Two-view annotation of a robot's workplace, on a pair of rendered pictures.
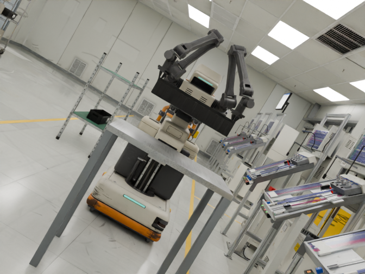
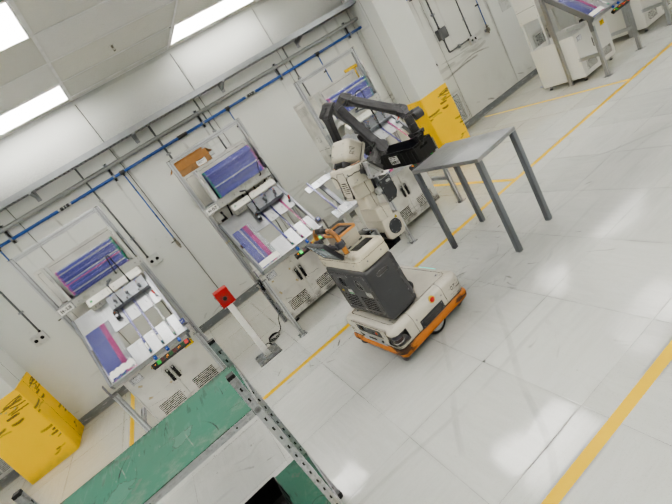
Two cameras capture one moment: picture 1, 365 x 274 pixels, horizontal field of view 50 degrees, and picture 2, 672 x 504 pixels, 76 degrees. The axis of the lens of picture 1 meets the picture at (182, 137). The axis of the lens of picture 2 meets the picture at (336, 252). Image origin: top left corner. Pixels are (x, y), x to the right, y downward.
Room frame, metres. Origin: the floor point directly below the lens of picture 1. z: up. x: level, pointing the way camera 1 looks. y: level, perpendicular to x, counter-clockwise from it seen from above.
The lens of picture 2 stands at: (4.25, 2.63, 1.72)
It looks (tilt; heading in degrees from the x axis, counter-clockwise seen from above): 19 degrees down; 252
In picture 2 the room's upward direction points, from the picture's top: 33 degrees counter-clockwise
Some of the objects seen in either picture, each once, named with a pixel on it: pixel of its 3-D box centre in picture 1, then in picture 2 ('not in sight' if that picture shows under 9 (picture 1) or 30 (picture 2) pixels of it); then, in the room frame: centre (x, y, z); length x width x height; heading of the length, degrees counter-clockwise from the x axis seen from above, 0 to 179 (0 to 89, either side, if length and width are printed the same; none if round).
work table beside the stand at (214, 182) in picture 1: (135, 216); (480, 193); (2.11, 0.00, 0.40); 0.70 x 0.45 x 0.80; 95
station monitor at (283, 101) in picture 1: (284, 103); not in sight; (8.11, -1.45, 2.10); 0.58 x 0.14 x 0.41; 0
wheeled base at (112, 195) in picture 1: (132, 199); (403, 306); (3.22, 0.09, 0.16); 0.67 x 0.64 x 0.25; 5
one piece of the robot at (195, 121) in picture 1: (184, 114); (375, 187); (2.93, 0.07, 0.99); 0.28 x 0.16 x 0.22; 95
